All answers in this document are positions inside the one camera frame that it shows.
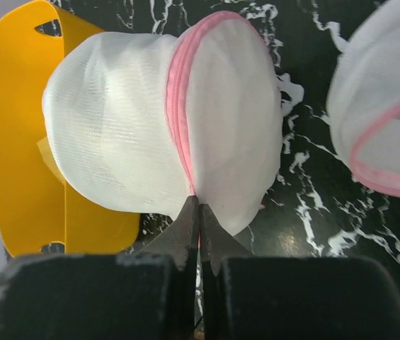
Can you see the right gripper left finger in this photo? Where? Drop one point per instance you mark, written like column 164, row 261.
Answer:
column 180, row 239

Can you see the yellow plastic basket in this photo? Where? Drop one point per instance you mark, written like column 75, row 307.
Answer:
column 36, row 208

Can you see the open laundry bag pink trim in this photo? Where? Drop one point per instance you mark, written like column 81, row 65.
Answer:
column 363, row 102

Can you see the white mesh laundry bag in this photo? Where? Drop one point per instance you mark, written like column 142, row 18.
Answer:
column 137, row 122

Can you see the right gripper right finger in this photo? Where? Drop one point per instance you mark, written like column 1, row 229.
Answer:
column 216, row 244

